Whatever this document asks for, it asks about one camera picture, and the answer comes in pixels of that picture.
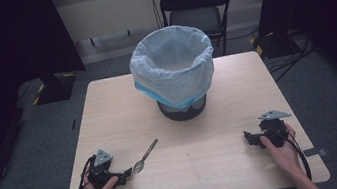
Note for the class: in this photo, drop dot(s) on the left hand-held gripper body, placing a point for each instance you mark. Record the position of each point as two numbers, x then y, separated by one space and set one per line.
100 177

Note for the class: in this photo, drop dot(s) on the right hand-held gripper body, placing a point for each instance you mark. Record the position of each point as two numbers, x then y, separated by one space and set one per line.
276 129

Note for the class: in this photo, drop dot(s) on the metal spoon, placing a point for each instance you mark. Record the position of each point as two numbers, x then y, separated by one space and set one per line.
138 166

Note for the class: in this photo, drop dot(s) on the black mesh trash bin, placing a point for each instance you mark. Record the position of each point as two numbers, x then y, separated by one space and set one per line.
182 113

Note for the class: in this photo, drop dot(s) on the white plastic bin bag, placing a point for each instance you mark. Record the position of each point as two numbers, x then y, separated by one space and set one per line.
173 73

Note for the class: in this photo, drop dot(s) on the person's right hand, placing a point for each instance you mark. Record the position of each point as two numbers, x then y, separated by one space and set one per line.
287 157

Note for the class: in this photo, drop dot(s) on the grey tape strip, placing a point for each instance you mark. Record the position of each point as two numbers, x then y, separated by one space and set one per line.
315 152

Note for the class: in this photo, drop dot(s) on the small black tape strip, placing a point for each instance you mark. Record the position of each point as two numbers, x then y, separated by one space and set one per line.
74 123

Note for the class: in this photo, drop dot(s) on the black box on floor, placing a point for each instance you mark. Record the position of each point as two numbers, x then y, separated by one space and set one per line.
275 45

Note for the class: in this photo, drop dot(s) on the black stand base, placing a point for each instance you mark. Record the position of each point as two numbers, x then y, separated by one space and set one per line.
54 89

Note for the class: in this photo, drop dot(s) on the black folding chair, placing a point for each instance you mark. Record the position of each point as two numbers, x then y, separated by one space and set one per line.
197 16

